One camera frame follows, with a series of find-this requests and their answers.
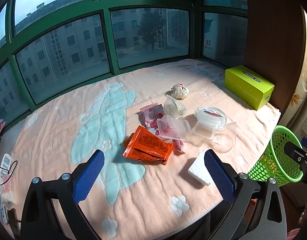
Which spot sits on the green window frame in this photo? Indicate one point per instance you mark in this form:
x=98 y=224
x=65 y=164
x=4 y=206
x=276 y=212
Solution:
x=107 y=37

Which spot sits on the clear hinged clamshell container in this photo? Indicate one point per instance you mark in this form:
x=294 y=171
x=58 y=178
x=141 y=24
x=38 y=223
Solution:
x=176 y=127

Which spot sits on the lime green cardboard box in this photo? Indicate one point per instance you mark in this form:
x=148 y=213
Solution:
x=246 y=85

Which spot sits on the white outdoor air conditioner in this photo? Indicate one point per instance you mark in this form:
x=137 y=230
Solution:
x=178 y=27

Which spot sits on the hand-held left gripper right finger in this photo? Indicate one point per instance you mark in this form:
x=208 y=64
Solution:
x=218 y=177

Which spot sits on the white electronic device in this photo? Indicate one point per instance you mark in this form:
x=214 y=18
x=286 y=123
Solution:
x=5 y=165

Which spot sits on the crumpled white paper ball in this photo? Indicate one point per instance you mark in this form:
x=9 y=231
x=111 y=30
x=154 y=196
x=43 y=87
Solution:
x=179 y=91

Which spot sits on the pink snack wrapper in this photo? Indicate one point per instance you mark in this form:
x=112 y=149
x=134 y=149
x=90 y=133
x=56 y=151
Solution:
x=151 y=115

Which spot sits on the clear plastic dome cup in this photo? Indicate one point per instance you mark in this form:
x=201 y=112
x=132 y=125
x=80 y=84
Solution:
x=227 y=140

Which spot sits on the clear jelly cup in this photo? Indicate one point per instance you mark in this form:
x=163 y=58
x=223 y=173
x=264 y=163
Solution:
x=173 y=107

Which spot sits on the small pink wrapper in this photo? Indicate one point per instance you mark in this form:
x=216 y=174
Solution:
x=178 y=145

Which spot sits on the round clear plastic container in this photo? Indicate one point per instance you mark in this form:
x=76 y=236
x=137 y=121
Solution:
x=211 y=116

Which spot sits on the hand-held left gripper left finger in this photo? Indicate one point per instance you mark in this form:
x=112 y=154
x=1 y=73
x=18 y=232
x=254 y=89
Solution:
x=89 y=177

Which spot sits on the orange snack wrapper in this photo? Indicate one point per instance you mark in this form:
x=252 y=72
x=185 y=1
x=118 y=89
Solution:
x=148 y=145

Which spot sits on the clear square plastic tray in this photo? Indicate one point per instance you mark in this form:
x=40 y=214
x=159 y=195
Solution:
x=203 y=133

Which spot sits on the green plastic mesh basket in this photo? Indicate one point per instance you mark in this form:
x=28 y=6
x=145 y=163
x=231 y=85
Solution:
x=268 y=160

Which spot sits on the white foam block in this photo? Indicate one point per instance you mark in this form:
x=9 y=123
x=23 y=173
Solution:
x=197 y=170

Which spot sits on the brown wooden board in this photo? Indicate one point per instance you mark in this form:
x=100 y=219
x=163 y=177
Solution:
x=273 y=42

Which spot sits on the beige floral cushion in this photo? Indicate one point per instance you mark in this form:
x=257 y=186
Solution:
x=299 y=92

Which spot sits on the white printed carton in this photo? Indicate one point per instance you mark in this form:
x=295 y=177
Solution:
x=223 y=37

